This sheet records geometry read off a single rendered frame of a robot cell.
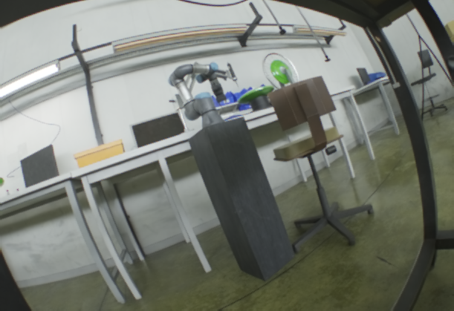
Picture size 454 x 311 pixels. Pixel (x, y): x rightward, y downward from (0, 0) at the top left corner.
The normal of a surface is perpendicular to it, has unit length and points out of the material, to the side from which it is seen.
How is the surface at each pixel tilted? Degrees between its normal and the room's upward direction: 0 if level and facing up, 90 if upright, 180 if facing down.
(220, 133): 90
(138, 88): 90
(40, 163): 90
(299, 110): 90
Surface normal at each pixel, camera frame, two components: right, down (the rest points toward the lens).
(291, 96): -0.12, -0.03
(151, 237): 0.34, -0.20
